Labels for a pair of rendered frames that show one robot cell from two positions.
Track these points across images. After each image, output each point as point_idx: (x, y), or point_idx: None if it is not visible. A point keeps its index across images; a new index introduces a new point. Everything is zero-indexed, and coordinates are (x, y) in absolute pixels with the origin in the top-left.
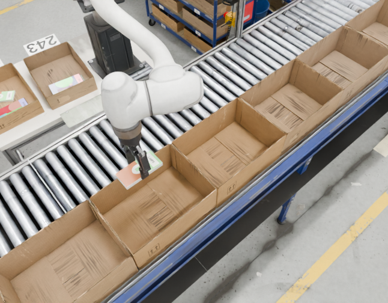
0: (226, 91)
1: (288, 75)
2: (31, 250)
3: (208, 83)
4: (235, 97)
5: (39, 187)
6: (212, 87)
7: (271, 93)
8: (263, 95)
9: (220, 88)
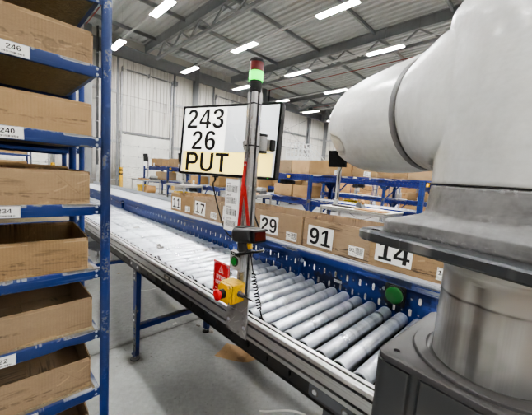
0: (382, 328)
1: (374, 252)
2: None
3: (371, 347)
4: (388, 321)
5: None
6: (377, 345)
7: (399, 269)
8: (416, 267)
9: (378, 333)
